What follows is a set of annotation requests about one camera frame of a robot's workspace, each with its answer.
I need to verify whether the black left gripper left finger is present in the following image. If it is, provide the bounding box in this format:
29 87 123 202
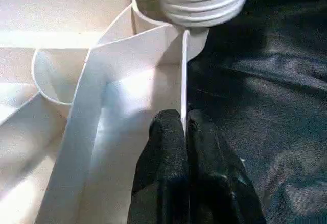
127 109 191 224

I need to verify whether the black work mat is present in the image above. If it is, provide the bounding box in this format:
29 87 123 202
0 0 327 224

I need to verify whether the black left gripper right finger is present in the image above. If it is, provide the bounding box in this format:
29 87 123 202
186 109 267 224

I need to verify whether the white plastic table top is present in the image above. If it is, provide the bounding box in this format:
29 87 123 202
0 0 210 224

